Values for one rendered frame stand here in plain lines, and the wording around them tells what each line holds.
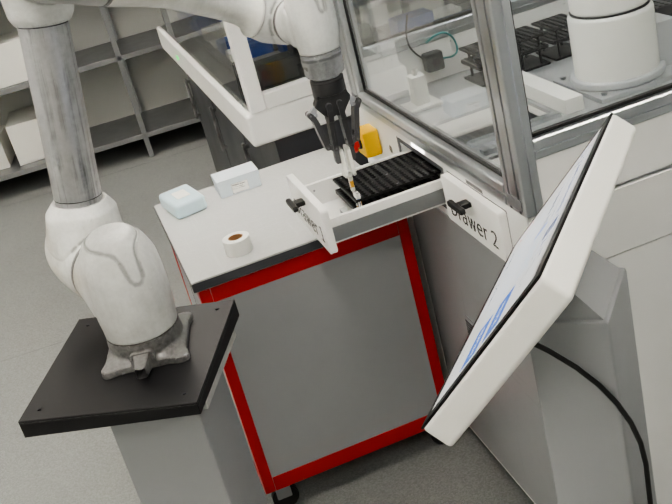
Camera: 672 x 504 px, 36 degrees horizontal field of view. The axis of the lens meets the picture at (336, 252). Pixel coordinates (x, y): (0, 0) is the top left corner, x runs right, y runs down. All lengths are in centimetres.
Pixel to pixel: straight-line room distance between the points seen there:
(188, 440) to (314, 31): 89
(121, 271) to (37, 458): 164
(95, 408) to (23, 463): 155
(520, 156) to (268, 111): 137
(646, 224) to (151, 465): 113
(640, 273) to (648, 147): 26
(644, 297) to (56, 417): 120
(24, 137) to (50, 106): 407
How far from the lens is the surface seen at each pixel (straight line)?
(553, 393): 154
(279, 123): 317
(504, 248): 207
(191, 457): 219
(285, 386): 269
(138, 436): 219
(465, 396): 135
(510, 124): 189
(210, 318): 221
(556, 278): 124
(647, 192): 209
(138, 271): 203
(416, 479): 289
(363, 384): 276
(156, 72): 655
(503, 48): 185
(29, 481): 348
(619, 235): 208
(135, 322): 206
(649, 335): 222
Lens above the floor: 178
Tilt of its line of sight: 25 degrees down
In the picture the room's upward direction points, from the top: 15 degrees counter-clockwise
